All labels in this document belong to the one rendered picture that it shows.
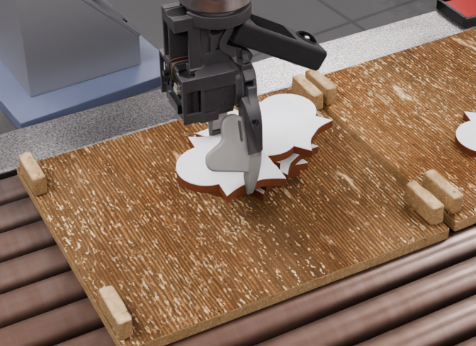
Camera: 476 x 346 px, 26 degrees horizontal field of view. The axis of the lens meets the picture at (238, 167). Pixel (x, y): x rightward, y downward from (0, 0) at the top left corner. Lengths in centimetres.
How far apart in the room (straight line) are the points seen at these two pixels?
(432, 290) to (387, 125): 29
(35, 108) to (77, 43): 11
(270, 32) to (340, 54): 53
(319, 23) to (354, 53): 196
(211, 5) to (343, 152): 40
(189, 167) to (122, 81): 48
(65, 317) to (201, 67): 31
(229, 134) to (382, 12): 258
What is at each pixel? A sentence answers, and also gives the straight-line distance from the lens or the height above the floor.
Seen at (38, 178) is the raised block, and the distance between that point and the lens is 126.
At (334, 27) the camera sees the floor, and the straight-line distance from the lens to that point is 351.
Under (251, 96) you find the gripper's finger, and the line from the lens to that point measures 105.
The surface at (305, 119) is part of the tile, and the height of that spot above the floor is 100.
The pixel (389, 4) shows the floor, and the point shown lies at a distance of 367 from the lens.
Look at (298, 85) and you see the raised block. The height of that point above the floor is 96.
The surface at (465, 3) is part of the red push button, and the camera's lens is 171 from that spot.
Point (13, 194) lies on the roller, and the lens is 132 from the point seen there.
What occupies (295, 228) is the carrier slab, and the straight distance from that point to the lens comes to 120.
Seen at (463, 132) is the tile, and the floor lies 95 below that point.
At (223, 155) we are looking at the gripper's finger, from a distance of 107.
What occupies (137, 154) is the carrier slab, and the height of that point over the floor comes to 94.
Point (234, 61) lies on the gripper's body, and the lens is 105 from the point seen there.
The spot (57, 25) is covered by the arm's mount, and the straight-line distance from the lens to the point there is 153.
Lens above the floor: 172
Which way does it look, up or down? 37 degrees down
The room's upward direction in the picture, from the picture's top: straight up
